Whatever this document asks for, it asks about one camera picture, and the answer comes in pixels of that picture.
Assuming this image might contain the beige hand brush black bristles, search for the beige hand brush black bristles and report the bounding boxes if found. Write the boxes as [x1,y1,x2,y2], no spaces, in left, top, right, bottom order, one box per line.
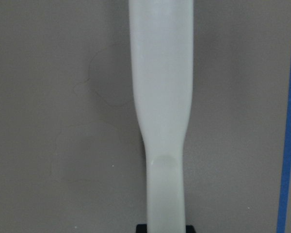
[129,0,194,233]

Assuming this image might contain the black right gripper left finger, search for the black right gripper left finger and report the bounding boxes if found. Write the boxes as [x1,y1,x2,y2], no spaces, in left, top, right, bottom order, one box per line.
[135,224,147,233]

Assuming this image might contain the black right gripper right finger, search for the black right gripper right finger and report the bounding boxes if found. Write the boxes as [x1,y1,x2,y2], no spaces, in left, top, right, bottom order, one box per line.
[185,225,195,233]

